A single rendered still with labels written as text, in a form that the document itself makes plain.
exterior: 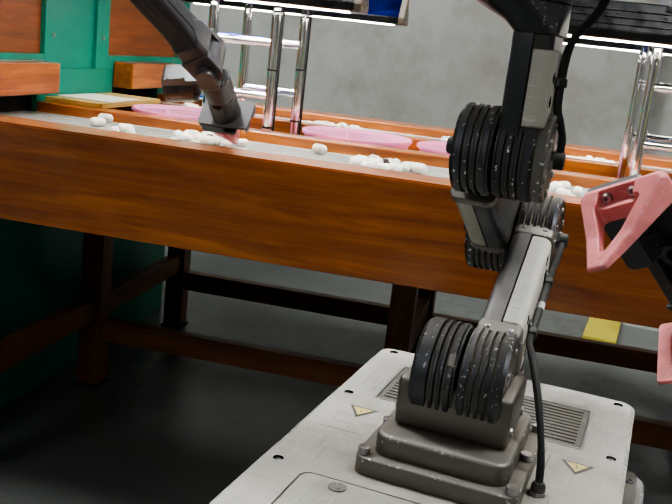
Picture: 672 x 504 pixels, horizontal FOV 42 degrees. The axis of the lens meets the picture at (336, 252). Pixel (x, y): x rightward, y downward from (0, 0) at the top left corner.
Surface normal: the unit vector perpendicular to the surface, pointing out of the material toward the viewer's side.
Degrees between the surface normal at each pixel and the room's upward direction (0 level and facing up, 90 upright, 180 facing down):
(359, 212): 90
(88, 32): 90
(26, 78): 90
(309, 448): 0
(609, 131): 90
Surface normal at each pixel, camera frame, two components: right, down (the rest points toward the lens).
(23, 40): 0.97, 0.16
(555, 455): 0.11, -0.97
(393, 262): -0.22, 0.20
